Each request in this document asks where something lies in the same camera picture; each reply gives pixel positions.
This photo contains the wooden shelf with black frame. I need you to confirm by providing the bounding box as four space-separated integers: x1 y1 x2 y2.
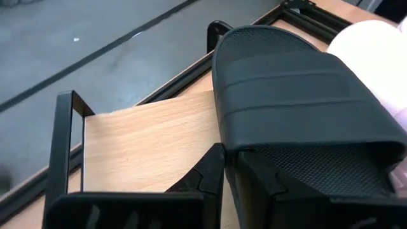
43 90 242 229

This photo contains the pink rubber slide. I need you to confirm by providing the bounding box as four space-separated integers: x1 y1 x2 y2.
326 19 407 200

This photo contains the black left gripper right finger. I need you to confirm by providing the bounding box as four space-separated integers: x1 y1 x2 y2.
237 150 407 229

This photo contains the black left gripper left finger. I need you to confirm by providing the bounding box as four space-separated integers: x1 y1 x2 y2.
43 142 226 229

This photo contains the black rubber slide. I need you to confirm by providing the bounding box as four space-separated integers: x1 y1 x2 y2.
211 24 407 229

